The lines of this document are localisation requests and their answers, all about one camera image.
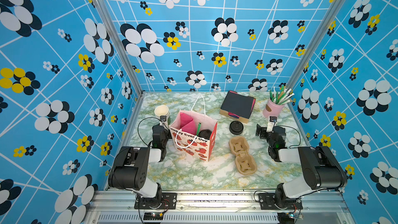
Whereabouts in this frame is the black coffee cup lid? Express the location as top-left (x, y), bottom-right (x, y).
top-left (199, 129), bottom-right (212, 140)

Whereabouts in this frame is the green drinking straw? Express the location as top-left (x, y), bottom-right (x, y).
top-left (196, 122), bottom-right (202, 136)

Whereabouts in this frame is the red white gift bag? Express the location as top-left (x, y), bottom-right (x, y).
top-left (170, 103), bottom-right (218, 162)

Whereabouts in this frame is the pink napkin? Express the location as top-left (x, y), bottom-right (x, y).
top-left (179, 113), bottom-right (197, 135)

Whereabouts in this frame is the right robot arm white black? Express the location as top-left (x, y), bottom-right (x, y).
top-left (256, 124), bottom-right (348, 208)

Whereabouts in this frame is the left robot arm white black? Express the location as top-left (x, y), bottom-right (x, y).
top-left (108, 125), bottom-right (169, 203)

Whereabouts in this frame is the pink straw holder cup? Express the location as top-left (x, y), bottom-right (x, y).
top-left (263, 99), bottom-right (285, 118)

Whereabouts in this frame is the black lid stack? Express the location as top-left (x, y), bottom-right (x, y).
top-left (229, 120), bottom-right (244, 135)

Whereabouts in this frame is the black napkin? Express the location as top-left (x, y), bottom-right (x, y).
top-left (222, 90), bottom-right (256, 119)

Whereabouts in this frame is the brown cardboard cup carrier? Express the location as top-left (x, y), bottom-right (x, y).
top-left (229, 136), bottom-right (257, 175)

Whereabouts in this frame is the white green straws bundle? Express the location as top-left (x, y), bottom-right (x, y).
top-left (269, 86), bottom-right (294, 105)

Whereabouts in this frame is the green white paper cup stack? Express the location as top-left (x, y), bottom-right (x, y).
top-left (154, 105), bottom-right (171, 125)

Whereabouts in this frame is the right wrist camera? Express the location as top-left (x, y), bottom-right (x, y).
top-left (266, 116), bottom-right (277, 132)

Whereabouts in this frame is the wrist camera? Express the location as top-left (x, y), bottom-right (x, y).
top-left (266, 116), bottom-right (277, 132)
top-left (160, 115), bottom-right (169, 129)

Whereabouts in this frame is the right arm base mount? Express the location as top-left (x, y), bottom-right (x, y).
top-left (257, 192), bottom-right (303, 211)

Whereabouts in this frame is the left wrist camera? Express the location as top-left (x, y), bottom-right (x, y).
top-left (160, 115), bottom-right (169, 129)

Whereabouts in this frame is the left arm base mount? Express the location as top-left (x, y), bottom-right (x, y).
top-left (134, 192), bottom-right (177, 210)

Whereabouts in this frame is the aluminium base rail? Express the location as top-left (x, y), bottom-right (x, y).
top-left (84, 189), bottom-right (355, 224)

